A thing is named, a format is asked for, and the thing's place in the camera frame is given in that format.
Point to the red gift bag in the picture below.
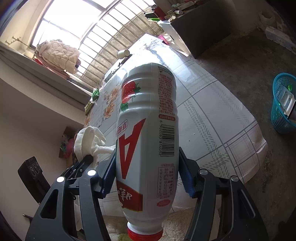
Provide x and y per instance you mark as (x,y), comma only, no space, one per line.
(67,142)

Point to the white paper cup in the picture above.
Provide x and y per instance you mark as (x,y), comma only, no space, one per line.
(123,54)

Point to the white glove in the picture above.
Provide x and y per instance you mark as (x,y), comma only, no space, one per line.
(91,141)

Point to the silver data cable box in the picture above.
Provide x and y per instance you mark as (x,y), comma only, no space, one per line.
(286,101)

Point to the pink quilted jacket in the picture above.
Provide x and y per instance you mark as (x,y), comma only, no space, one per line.
(60,55)

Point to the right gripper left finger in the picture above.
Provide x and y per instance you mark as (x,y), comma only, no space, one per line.
(55,217)

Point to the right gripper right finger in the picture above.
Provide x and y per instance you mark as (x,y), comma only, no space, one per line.
(239,217)

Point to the white bottle red cap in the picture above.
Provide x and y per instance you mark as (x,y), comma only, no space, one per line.
(147,149)

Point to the green snack wrapper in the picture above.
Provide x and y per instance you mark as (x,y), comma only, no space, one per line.
(95,94)

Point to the pink cup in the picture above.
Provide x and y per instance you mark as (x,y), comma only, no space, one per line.
(163,39)

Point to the teal mesh trash basket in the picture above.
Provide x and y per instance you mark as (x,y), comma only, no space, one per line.
(280,123)

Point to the floral table cloth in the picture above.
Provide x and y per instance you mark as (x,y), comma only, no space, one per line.
(215,128)

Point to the yellow-green snack packet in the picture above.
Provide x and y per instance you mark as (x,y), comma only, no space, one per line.
(88,107)

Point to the red canister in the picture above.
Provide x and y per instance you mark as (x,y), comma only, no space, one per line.
(159,12)

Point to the dark cabinet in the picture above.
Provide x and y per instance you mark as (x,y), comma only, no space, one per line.
(203,27)

